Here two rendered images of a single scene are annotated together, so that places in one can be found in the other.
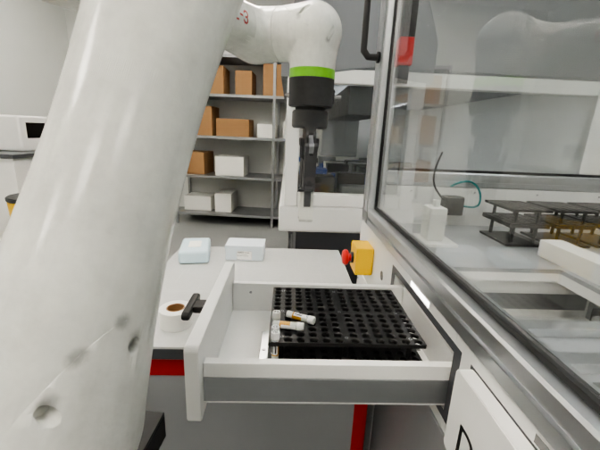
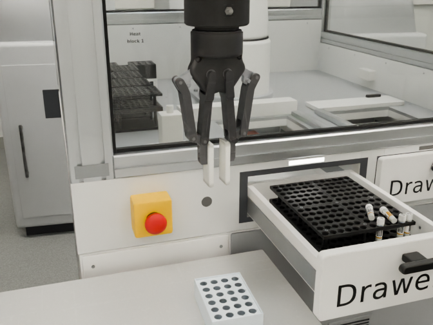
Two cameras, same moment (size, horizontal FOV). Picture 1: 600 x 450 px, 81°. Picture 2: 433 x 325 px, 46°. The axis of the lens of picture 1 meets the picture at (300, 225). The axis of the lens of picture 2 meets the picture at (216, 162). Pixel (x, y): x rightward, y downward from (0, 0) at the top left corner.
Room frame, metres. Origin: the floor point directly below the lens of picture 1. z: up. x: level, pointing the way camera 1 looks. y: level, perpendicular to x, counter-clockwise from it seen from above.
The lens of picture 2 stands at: (0.96, 0.71, 1.30)
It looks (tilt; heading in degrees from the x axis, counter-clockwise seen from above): 20 degrees down; 255
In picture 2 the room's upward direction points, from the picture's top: straight up
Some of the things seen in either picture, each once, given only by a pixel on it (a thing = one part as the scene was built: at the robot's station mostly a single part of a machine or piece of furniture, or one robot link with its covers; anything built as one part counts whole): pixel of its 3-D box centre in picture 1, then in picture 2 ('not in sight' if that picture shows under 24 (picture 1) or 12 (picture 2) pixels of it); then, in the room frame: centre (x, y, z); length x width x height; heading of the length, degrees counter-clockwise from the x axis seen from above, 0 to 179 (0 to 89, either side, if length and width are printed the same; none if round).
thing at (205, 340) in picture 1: (215, 324); (403, 270); (0.51, 0.13, 0.87); 0.29 x 0.02 x 0.11; 2
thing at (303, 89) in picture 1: (312, 95); (216, 6); (0.76, -0.02, 1.26); 0.12 x 0.09 x 0.06; 95
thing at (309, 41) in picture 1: (310, 41); not in sight; (0.76, 0.00, 1.36); 0.13 x 0.11 x 0.14; 70
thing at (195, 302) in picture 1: (198, 305); (417, 261); (0.50, 0.16, 0.91); 0.07 x 0.04 x 0.01; 2
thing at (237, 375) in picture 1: (343, 331); (332, 218); (0.51, -0.08, 0.86); 0.40 x 0.26 x 0.06; 92
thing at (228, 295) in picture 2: not in sight; (227, 304); (0.75, 0.02, 0.78); 0.12 x 0.08 x 0.04; 90
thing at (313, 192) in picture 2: (337, 329); (336, 217); (0.51, -0.07, 0.87); 0.22 x 0.18 x 0.06; 92
